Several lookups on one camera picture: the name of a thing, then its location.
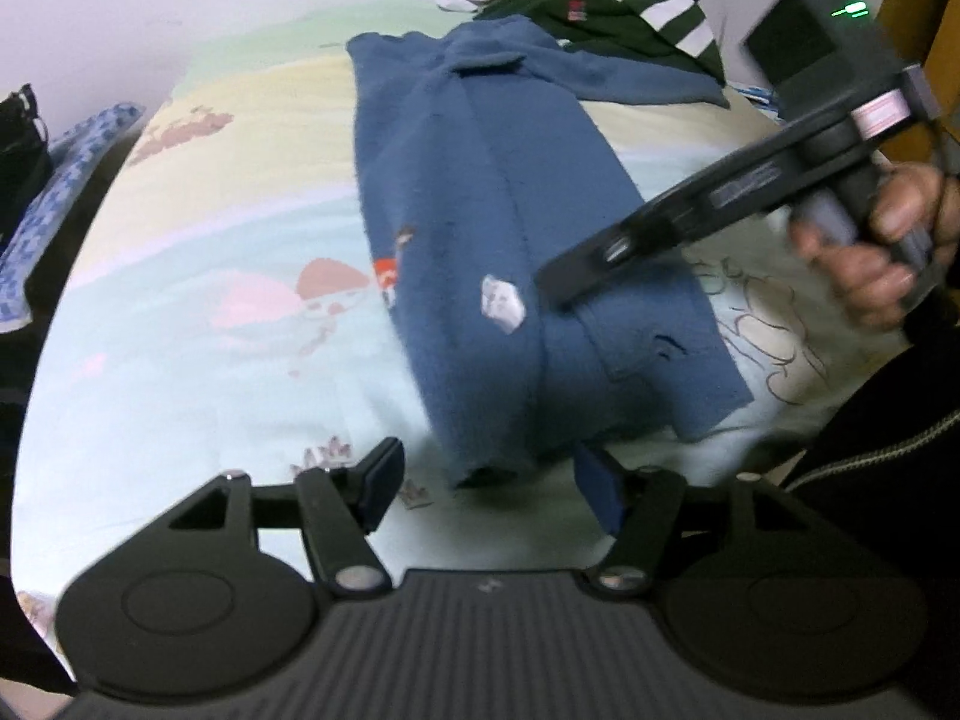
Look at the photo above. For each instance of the blue checkered cloth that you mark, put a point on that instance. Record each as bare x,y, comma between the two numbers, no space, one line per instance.
52,187

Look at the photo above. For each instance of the person's black jacket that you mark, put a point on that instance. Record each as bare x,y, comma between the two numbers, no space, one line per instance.
900,420

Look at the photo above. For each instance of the green white-striped sweater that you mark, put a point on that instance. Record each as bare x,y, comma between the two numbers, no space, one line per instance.
600,7

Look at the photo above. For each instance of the blue sweater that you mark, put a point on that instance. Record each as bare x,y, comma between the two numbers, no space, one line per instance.
465,202

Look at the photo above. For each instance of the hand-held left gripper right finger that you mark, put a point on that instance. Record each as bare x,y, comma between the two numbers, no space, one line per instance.
600,489

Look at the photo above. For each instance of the black shoulder bag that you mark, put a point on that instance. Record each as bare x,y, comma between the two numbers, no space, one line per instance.
19,150

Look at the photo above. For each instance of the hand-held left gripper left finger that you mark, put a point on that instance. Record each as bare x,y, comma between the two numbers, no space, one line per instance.
379,481

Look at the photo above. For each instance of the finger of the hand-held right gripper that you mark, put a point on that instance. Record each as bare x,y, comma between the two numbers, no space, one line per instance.
600,266

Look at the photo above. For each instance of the person's right hand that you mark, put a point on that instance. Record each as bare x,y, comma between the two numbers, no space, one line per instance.
870,281

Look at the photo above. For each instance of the pastel printed bed sheet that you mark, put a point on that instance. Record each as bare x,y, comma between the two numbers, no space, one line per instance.
225,240

